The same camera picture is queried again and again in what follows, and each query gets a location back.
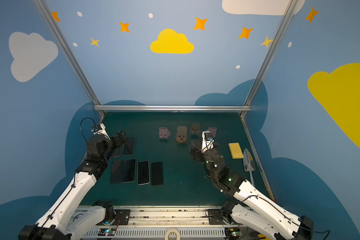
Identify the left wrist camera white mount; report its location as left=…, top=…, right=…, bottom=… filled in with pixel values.
left=92, top=123, right=110, bottom=139

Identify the yellow sponge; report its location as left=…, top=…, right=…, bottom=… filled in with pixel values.
left=228, top=143, right=244, bottom=159

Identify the controller board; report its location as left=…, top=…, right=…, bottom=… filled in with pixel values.
left=224, top=228, right=244, bottom=240
left=98, top=228, right=117, bottom=237

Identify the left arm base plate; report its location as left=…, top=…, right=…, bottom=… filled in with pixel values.
left=97, top=209, right=131, bottom=226

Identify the silver phone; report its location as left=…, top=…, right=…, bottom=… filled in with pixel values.
left=138, top=161, right=151, bottom=185

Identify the blue-edged phone back row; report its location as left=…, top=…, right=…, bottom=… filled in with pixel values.
left=122, top=159, right=137, bottom=183

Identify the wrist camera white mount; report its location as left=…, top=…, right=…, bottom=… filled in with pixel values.
left=92, top=123, right=110, bottom=139
left=201, top=131, right=215, bottom=154

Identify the silver trowel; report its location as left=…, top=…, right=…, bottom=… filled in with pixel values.
left=243, top=149, right=256, bottom=186

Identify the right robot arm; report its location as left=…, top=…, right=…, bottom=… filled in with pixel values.
left=190, top=147, right=314, bottom=240

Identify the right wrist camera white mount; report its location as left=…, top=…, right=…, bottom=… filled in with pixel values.
left=201, top=131, right=215, bottom=154

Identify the left controller board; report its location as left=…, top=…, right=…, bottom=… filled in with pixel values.
left=98, top=228, right=117, bottom=237

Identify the black phone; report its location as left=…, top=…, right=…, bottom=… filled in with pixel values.
left=151, top=162, right=164, bottom=186
left=110, top=160, right=124, bottom=185

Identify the horizontal aluminium frame bar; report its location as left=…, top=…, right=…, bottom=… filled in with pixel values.
left=94, top=105, right=251, bottom=112

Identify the light blue phone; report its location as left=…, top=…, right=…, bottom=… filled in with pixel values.
left=123, top=137, right=136, bottom=156

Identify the right controller board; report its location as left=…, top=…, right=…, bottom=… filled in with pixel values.
left=224, top=228, right=244, bottom=240

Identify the aluminium frame post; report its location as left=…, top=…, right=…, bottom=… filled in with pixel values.
left=240, top=0, right=299, bottom=120
left=33, top=0, right=101, bottom=106

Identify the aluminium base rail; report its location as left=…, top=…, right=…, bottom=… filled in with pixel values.
left=35, top=205, right=292, bottom=240

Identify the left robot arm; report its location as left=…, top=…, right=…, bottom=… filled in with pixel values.
left=18, top=130, right=127, bottom=240

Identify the wooden round phone stand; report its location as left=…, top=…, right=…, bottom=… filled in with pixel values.
left=175, top=126, right=188, bottom=144

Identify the white tape roll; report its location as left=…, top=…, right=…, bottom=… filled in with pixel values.
left=165, top=228, right=181, bottom=240

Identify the right aluminium frame post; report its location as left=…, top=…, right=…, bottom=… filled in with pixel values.
left=240, top=0, right=299, bottom=120

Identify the left aluminium frame post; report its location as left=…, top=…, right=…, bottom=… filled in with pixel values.
left=33, top=0, right=101, bottom=106

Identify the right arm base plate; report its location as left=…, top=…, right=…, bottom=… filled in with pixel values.
left=206, top=209, right=238, bottom=225

